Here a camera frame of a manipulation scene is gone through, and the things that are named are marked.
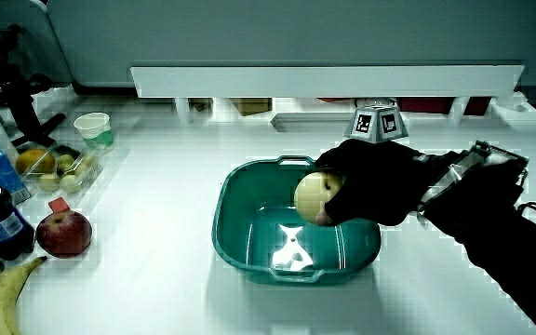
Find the person's right hand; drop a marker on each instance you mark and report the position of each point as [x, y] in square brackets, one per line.
[375, 186]

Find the yellow-green apple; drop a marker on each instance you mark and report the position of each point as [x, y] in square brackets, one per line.
[312, 195]

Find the teal plastic basin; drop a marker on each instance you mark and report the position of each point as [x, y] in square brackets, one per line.
[254, 223]

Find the person's right forearm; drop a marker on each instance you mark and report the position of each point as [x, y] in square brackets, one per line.
[496, 218]

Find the white shelf board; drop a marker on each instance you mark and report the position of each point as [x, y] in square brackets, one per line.
[324, 81]

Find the clear plastic fruit box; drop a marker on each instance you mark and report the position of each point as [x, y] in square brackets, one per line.
[90, 173]

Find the white and green paper cup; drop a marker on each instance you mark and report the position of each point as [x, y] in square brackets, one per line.
[95, 131]

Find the small green fruit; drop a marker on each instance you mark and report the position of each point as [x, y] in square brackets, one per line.
[48, 182]
[65, 162]
[71, 184]

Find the red apple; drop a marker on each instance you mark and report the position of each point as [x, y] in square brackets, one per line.
[64, 233]

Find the red tag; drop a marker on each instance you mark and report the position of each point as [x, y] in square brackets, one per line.
[58, 205]

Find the orange mango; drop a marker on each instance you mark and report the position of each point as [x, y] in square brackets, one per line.
[35, 161]

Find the yellow banana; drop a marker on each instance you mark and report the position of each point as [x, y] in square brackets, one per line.
[3, 298]

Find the black camera tripod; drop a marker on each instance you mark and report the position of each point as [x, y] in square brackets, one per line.
[14, 93]

